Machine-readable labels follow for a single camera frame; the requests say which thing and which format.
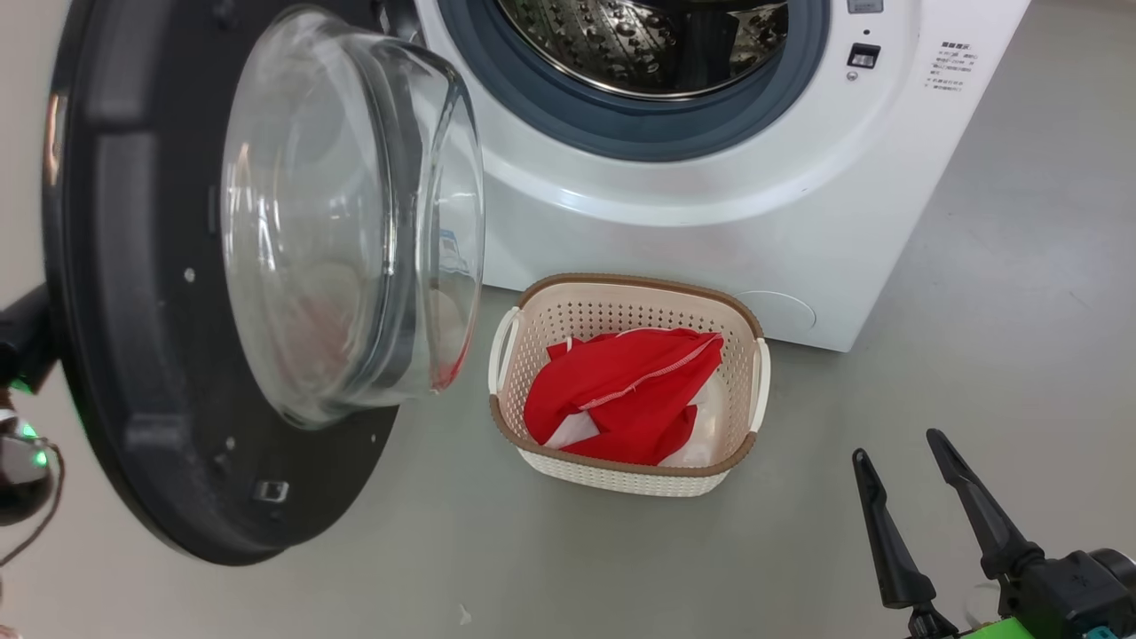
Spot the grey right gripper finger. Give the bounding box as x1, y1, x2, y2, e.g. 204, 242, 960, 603
851, 447, 938, 611
926, 428, 1046, 580

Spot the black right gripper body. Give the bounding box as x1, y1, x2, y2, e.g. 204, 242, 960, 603
907, 549, 1136, 639

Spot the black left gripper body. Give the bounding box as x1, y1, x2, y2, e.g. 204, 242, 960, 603
0, 283, 59, 393

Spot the black washing machine door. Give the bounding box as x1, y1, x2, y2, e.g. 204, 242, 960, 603
43, 0, 487, 567

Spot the red white garment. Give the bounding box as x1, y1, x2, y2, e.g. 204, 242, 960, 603
524, 327, 725, 467
543, 377, 734, 469

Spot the cream perforated laundry basket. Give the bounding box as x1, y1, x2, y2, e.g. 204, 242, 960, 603
486, 272, 771, 498

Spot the white front-load washing machine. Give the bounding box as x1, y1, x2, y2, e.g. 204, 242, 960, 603
382, 0, 1033, 354

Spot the grey rubber door seal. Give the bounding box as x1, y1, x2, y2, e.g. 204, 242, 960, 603
435, 0, 831, 163

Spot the steel washing machine drum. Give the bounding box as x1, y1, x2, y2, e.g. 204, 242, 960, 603
495, 0, 791, 100

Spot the round drain filter cover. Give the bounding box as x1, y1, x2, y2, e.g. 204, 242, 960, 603
732, 290, 817, 337

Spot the printed warning text sticker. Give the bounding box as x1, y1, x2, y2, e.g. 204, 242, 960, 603
923, 40, 977, 94

